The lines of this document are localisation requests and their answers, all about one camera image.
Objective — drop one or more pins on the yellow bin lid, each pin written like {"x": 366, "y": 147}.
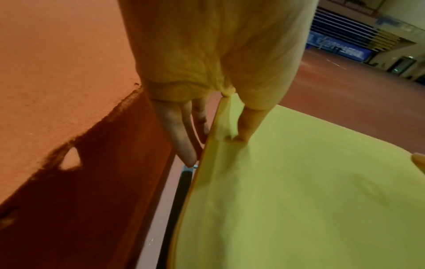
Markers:
{"x": 299, "y": 199}

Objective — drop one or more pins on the blue banner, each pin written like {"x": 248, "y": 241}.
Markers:
{"x": 339, "y": 47}

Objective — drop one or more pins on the tiered bleacher seats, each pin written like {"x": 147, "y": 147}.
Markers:
{"x": 355, "y": 26}

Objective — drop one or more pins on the person's right hand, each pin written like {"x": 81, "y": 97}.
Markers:
{"x": 420, "y": 162}

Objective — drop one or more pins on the person's left hand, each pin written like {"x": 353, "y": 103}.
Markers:
{"x": 212, "y": 42}

